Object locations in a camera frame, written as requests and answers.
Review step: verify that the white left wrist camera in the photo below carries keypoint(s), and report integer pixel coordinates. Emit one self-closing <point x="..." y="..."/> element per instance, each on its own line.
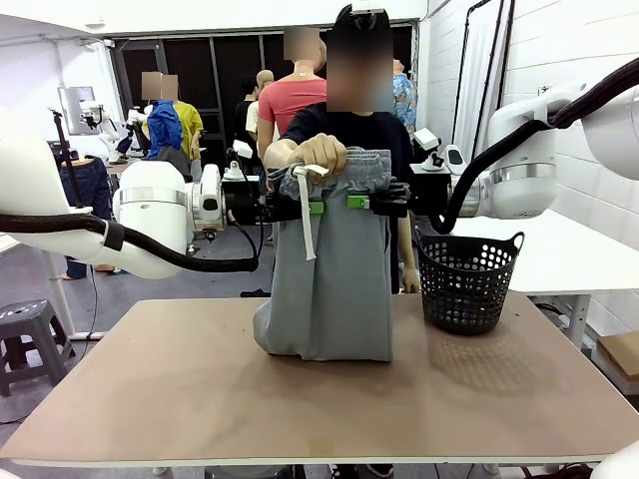
<point x="244" y="149"/>

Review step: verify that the standing person in black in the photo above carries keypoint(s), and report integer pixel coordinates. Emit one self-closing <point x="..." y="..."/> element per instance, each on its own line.
<point x="245" y="115"/>

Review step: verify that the person's right forearm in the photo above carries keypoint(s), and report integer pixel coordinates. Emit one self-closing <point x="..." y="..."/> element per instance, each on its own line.
<point x="279" y="152"/>

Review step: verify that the grey plastic stool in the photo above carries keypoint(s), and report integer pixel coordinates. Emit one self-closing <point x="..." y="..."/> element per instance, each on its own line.
<point x="30" y="329"/>

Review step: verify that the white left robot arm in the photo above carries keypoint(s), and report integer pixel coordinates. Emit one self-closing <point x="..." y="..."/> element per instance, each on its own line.
<point x="150" y="209"/>

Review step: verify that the person's right hand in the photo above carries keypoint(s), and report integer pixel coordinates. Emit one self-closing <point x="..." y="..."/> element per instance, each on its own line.
<point x="324" y="152"/>

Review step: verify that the black pipe backdrop frame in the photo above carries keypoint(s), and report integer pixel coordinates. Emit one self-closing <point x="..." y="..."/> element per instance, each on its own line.
<point x="467" y="75"/>

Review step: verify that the black tripod with camera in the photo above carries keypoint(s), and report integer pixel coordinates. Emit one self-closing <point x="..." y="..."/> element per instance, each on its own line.
<point x="64" y="144"/>

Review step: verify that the person's left shoe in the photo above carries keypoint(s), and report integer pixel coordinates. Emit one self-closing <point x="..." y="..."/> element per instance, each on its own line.
<point x="380" y="470"/>

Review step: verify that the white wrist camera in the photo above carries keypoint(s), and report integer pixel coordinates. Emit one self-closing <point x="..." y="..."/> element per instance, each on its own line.
<point x="244" y="149"/>
<point x="427" y="139"/>

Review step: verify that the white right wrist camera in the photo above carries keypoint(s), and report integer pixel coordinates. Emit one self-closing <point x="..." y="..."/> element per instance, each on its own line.
<point x="427" y="139"/>

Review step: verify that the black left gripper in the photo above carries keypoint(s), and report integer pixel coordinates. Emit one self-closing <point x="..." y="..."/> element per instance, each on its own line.
<point x="254" y="207"/>

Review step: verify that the person's left hand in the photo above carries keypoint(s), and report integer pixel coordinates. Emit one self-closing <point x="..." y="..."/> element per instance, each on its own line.
<point x="410" y="280"/>

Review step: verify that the white device on cap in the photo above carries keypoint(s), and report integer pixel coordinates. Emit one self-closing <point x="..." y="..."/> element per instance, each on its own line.
<point x="368" y="15"/>

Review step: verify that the cardboard box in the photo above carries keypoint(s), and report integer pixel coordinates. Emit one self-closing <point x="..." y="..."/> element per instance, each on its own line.
<point x="621" y="354"/>

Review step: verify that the person's left forearm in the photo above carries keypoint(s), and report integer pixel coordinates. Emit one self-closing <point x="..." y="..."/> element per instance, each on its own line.
<point x="407" y="244"/>

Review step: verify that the black cloth on floor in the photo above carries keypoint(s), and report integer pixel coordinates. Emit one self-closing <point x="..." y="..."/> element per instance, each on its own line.
<point x="255" y="293"/>

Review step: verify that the white side table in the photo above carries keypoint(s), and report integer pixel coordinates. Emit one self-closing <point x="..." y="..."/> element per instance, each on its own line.
<point x="60" y="299"/>

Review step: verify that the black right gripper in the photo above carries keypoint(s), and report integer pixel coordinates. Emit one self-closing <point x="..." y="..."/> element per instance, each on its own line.
<point x="424" y="197"/>

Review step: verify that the mannequin in floral shirt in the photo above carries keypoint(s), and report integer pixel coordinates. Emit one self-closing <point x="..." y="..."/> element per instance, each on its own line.
<point x="405" y="100"/>

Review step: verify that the grey training pants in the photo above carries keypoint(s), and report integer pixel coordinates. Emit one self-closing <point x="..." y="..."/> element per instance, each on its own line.
<point x="344" y="279"/>

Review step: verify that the person body black t-shirt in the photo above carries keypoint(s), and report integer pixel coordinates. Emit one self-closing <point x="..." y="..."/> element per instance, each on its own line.
<point x="359" y="130"/>

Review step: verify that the black cap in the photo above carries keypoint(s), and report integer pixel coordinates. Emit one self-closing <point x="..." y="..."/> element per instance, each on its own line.
<point x="339" y="25"/>

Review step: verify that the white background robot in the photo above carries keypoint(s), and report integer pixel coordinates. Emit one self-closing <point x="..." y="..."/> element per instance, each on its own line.
<point x="136" y="125"/>
<point x="107" y="132"/>

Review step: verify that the white curtain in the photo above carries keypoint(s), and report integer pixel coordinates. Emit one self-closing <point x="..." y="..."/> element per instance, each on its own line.
<point x="479" y="75"/>

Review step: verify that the black perforated plastic basket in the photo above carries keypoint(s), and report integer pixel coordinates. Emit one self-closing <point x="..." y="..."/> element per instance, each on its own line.
<point x="464" y="294"/>

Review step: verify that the bald mannequin cream shirt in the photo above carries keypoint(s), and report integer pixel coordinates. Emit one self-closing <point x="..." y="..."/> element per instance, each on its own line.
<point x="264" y="80"/>

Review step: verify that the grey wall board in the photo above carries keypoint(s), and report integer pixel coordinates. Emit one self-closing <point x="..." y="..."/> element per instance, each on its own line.
<point x="70" y="110"/>

